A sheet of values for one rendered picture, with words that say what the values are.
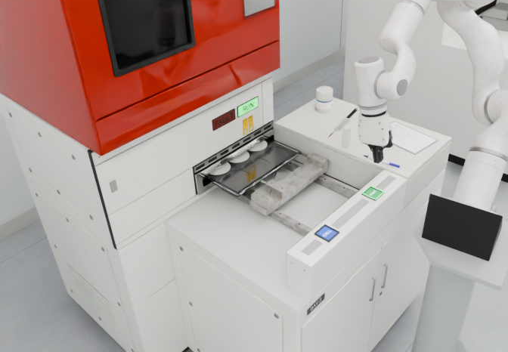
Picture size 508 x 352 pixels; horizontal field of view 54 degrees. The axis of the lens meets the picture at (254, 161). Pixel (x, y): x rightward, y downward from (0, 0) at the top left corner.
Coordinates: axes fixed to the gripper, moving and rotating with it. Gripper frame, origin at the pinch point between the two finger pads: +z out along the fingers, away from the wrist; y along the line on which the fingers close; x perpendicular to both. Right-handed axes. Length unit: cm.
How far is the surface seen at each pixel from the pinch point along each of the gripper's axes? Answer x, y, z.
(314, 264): -38.2, 1.0, 16.3
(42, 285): -69, -172, 77
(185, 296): -46, -65, 54
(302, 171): 4.4, -38.2, 15.9
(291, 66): 208, -221, 49
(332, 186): 8.1, -26.9, 22.0
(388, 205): 2.7, 0.2, 20.3
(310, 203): -3.5, -29.3, 23.9
